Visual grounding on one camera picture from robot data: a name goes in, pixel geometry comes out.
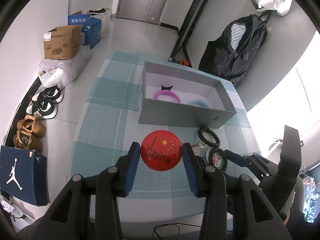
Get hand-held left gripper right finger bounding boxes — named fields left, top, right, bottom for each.
left=182, top=142, right=293, bottom=240

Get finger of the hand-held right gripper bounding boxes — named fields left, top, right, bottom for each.
left=224, top=149, right=253, bottom=168
left=243, top=153, right=272, bottom=178

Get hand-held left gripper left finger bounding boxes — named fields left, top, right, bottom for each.
left=35, top=142, right=141, bottom=240

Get red round badge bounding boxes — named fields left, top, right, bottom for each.
left=140, top=130, right=182, bottom=172

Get black spiral hair tie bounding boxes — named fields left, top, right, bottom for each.
left=198, top=127, right=221, bottom=148

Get grey cardboard storage box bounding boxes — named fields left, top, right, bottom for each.
left=138, top=61, right=237, bottom=129

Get person's right forearm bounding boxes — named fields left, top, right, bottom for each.
left=285, top=209, right=310, bottom=240

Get round white printed badge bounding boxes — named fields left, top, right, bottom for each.
left=210, top=149, right=224, bottom=168

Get floral cloth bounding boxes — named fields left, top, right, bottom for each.
left=300, top=175, right=320, bottom=223

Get teal checked tablecloth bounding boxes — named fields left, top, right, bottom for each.
left=66, top=51, right=263, bottom=223

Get light blue hair band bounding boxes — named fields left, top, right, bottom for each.
left=190, top=99, right=210, bottom=108

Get purple headband with black bow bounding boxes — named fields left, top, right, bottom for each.
left=154, top=84, right=182, bottom=105

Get black backpack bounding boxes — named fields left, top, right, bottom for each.
left=198, top=14, right=268, bottom=88

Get black and white sneaker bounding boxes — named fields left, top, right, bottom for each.
left=26, top=97, right=58, bottom=120
left=31, top=85, right=64, bottom=105

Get brown shoe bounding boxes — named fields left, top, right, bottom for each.
left=17, top=115, right=47, bottom=138
left=13, top=130, right=43, bottom=153

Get navy shoe box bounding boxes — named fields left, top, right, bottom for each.
left=0, top=145, right=50, bottom=207

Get large translucent plastic bag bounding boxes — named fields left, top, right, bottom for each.
left=40, top=48, right=93, bottom=82

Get small white plastic bag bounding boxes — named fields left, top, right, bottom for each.
left=38, top=67, right=69, bottom=90

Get striped shirt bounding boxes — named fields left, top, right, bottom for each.
left=229, top=22, right=247, bottom=51

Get brown cardboard box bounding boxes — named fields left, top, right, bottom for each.
left=43, top=25, right=82, bottom=60

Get blue printed carton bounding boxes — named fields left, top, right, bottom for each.
left=68, top=10, right=102, bottom=50

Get white tote bag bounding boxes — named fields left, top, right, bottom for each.
left=87, top=8, right=112, bottom=39

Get grey door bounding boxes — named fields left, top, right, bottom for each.
left=116, top=0, right=175, bottom=25

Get black cable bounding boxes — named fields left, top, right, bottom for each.
left=153, top=223, right=203, bottom=240

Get black metal frame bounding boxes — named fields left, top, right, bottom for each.
left=170, top=0, right=220, bottom=63

